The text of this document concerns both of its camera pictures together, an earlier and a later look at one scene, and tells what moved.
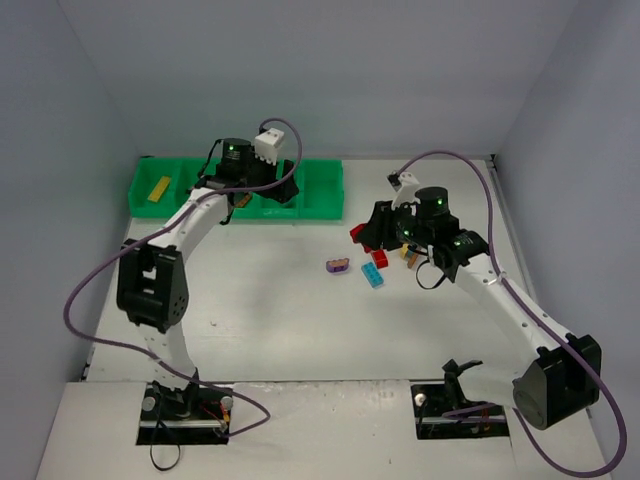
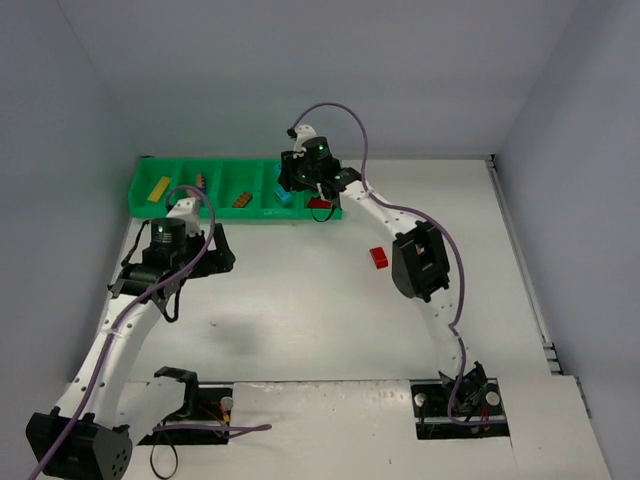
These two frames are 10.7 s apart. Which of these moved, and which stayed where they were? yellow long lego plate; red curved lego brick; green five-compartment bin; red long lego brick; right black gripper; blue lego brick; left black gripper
Moved: red long lego brick; blue lego brick; right black gripper; left black gripper
Stayed: yellow long lego plate; red curved lego brick; green five-compartment bin
